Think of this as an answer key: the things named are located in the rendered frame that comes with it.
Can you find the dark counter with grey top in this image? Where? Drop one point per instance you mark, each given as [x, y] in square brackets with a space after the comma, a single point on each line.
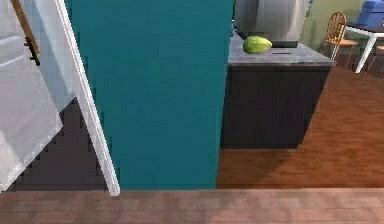
[270, 100]

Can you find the white-legged dining table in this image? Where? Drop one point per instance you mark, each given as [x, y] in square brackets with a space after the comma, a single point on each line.
[366, 40]

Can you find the white room door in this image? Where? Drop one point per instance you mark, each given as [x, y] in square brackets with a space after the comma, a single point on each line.
[23, 110]

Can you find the blue box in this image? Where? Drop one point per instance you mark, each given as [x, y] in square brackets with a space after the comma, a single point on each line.
[371, 14]

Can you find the green lettuce head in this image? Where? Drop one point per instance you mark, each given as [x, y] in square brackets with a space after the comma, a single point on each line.
[256, 44]

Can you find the silver fridge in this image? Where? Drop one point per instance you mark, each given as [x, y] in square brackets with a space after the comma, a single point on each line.
[270, 18]

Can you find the wooden round-back chair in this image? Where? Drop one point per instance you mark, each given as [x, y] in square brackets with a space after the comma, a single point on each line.
[337, 31]

